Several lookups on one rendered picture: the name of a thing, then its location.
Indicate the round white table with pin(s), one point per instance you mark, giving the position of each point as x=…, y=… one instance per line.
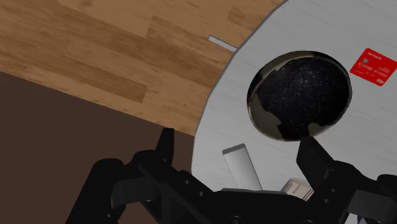
x=363, y=133

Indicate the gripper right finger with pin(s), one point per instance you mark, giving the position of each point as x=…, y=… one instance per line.
x=338, y=186

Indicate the small beige box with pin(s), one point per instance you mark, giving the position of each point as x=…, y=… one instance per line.
x=295, y=187

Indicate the red card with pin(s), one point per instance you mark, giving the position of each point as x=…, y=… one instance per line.
x=373, y=66

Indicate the dark brown rug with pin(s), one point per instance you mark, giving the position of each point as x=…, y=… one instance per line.
x=46, y=142

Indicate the black speckled bowl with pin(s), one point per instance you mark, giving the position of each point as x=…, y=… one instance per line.
x=299, y=96

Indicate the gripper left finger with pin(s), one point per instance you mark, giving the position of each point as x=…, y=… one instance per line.
x=149, y=186

